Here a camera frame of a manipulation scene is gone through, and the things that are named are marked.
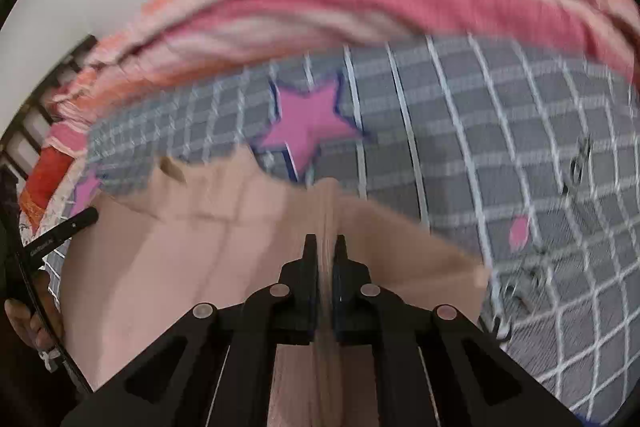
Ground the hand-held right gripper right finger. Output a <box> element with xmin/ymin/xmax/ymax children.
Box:
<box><xmin>333</xmin><ymin>234</ymin><xmax>584</xmax><ymax>427</ymax></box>

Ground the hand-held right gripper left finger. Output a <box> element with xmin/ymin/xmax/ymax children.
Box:
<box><xmin>60</xmin><ymin>234</ymin><xmax>321</xmax><ymax>427</ymax></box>

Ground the pink knit sweater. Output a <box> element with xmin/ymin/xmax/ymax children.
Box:
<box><xmin>62</xmin><ymin>147</ymin><xmax>494</xmax><ymax>427</ymax></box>

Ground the person's left hand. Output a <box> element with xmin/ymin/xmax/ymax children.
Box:
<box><xmin>4</xmin><ymin>269</ymin><xmax>64</xmax><ymax>354</ymax></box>

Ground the red embroidered pillow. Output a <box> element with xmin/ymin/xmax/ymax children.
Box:
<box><xmin>20</xmin><ymin>146</ymin><xmax>77</xmax><ymax>234</ymax></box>

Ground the dark wooden slatted headboard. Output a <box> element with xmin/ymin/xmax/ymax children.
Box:
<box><xmin>0</xmin><ymin>34</ymin><xmax>99</xmax><ymax>184</ymax></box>

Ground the grey checked blanket with stars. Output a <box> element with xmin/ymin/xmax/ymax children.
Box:
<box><xmin>45</xmin><ymin>34</ymin><xmax>640</xmax><ymax>426</ymax></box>

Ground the pink orange striped quilt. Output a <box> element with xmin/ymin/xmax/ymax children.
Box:
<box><xmin>45</xmin><ymin>0</ymin><xmax>640</xmax><ymax>158</ymax></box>

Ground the black cable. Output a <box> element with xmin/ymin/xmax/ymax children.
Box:
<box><xmin>10</xmin><ymin>202</ymin><xmax>95</xmax><ymax>395</ymax></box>

